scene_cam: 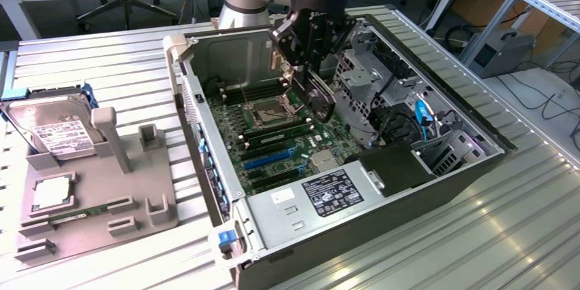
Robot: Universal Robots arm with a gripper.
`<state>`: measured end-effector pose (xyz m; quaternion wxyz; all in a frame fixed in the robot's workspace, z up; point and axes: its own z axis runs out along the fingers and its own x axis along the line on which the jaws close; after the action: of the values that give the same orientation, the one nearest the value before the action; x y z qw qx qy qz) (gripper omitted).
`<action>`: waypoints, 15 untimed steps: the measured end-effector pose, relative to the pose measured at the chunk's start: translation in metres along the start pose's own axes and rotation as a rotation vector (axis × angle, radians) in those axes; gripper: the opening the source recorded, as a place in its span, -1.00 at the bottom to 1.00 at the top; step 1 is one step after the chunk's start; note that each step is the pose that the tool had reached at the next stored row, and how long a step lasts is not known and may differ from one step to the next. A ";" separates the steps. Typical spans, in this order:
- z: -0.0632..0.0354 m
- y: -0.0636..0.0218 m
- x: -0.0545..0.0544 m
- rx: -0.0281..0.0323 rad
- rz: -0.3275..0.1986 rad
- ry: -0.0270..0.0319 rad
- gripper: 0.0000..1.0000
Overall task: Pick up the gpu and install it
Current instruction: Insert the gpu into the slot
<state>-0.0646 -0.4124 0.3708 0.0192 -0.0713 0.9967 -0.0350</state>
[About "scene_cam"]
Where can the green motherboard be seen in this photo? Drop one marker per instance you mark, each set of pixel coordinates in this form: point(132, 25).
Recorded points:
point(276, 154)

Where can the silver cpu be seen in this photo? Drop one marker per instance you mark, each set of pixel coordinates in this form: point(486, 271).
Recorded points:
point(52, 195)

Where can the metal disk bay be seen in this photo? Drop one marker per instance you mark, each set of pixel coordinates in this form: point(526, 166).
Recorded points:
point(363, 76)

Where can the hard disk with blue carrier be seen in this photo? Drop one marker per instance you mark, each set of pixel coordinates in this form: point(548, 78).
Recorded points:
point(54, 123)

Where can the metal cpu socket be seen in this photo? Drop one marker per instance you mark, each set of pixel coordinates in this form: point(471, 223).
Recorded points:
point(270, 110)

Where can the open black pc case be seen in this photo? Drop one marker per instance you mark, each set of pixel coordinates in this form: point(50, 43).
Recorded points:
point(454, 106)

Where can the green ram stick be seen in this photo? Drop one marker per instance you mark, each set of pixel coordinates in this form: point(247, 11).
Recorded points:
point(279, 135)
point(79, 214)

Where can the blue expansion slot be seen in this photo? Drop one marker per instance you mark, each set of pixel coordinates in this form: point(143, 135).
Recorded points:
point(267, 158)

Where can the office chair base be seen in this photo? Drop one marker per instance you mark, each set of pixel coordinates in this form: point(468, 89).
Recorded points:
point(127, 8)

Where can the aluminium profile frame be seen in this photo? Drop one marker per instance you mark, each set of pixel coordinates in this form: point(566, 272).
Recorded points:
point(544, 1)

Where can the grey parts rack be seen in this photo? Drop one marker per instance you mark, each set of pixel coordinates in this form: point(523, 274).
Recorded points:
point(95, 198)

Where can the black gpu with fan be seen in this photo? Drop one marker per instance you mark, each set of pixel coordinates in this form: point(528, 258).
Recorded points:
point(319, 100)

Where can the blue case latch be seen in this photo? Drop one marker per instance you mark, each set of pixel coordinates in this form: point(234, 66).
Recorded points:
point(226, 239)

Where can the silver power supply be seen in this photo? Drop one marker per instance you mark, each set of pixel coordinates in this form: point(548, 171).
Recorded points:
point(312, 208)

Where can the silver chipset heatsink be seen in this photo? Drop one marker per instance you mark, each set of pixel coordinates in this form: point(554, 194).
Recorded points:
point(323, 161)

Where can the black plastic shroud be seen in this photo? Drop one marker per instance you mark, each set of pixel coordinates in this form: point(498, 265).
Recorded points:
point(392, 167)

